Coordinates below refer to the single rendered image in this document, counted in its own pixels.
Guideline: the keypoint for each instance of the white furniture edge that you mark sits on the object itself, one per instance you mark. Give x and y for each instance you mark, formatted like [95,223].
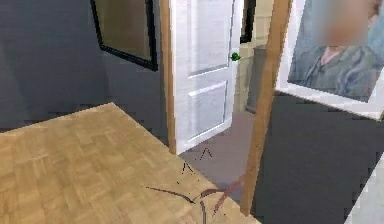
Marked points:
[370,200]

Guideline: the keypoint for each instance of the white panelled room door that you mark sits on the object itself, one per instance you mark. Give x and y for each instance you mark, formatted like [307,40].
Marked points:
[206,83]

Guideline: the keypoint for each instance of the black framed wall picture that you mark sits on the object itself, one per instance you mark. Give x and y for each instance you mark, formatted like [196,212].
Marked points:
[126,26]

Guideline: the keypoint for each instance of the black framed window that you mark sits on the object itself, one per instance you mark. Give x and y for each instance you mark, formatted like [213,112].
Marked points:
[248,23]

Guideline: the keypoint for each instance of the thin brown twig plant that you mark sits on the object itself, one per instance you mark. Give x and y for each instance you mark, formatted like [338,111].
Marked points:
[200,196]

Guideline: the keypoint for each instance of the white framed portrait picture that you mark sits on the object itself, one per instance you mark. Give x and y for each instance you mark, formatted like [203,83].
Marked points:
[333,63]

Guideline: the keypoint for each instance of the grey tall bin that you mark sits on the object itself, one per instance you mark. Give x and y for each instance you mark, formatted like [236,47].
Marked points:
[257,80]

